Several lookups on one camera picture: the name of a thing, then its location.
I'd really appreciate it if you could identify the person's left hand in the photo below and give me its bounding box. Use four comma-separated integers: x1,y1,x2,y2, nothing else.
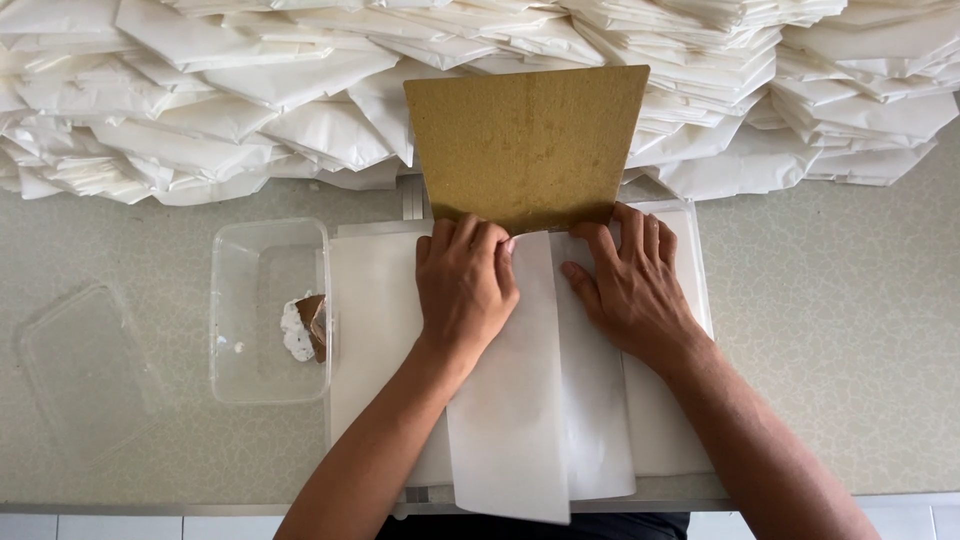
415,213,521,369

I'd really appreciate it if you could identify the person's right hand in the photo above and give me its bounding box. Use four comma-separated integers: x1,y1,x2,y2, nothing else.
560,201,708,370

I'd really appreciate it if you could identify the white paper sheet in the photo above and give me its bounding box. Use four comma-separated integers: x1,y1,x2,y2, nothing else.
445,228,639,526

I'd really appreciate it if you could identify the brown cardboard template board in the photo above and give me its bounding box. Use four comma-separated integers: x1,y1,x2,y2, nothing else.
403,64,652,237

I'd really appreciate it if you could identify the white work board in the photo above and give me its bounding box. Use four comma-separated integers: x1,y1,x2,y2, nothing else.
325,174,718,520

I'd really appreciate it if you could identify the stack of flat white papers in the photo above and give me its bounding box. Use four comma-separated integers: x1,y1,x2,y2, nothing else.
328,209,715,489

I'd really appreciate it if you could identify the brown cardboard glue spreader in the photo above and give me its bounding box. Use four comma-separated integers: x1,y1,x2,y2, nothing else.
295,294,329,365

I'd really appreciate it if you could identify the clear plastic container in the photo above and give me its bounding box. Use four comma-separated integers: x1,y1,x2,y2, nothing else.
208,217,334,407

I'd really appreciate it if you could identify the person's dark shirt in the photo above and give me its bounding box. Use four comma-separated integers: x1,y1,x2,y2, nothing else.
375,511,691,540

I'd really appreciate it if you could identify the pile of folded paper bags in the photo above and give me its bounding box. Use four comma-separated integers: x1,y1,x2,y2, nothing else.
0,0,960,207

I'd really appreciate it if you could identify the clear plastic lid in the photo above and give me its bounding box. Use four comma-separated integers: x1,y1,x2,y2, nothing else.
16,282,168,468

